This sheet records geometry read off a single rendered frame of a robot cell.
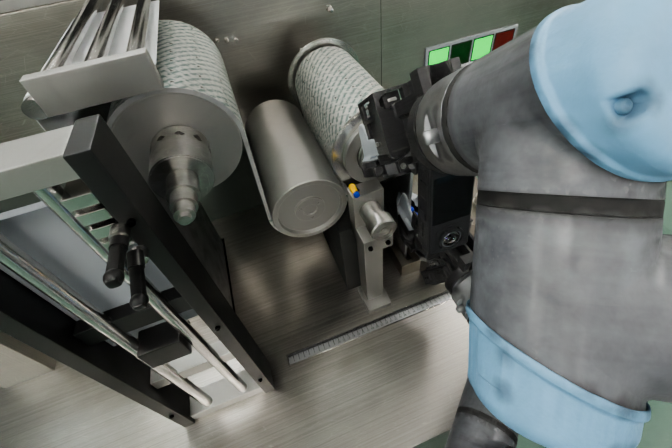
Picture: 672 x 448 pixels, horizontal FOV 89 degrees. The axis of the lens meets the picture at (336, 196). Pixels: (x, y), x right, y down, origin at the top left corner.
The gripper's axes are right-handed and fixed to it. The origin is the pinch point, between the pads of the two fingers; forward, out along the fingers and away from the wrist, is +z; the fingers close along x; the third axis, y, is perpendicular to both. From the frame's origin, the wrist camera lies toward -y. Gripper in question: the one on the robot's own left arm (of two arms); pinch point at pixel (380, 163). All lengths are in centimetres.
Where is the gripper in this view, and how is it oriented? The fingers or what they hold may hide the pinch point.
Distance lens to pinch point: 46.5
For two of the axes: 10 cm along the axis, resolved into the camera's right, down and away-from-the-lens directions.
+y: -3.0, -9.5, -1.1
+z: -1.9, -0.6, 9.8
